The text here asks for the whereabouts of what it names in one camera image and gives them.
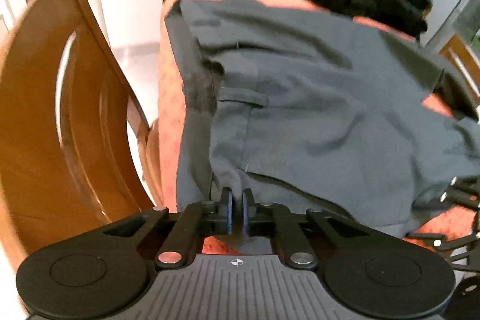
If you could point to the orange patterned table mat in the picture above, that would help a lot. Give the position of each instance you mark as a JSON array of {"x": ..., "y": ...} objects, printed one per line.
[{"x": 168, "y": 110}]

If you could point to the dark grey pants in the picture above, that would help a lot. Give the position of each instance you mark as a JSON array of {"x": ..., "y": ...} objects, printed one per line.
[{"x": 318, "y": 98}]

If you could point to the wooden chair with slatted back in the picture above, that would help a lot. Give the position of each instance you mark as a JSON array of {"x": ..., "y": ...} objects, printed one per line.
[{"x": 37, "y": 117}]

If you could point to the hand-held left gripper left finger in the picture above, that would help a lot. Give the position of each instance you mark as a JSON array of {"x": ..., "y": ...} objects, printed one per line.
[{"x": 227, "y": 211}]

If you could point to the wooden chair with draped cloth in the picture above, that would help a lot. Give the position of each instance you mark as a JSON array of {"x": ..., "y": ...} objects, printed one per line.
[{"x": 465, "y": 54}]

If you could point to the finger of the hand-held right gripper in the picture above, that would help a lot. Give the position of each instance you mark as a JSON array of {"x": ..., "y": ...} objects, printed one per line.
[
  {"x": 450, "y": 244},
  {"x": 461, "y": 194}
]

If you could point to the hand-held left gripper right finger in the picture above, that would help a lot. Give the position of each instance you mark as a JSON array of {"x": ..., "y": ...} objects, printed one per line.
[{"x": 245, "y": 211}]

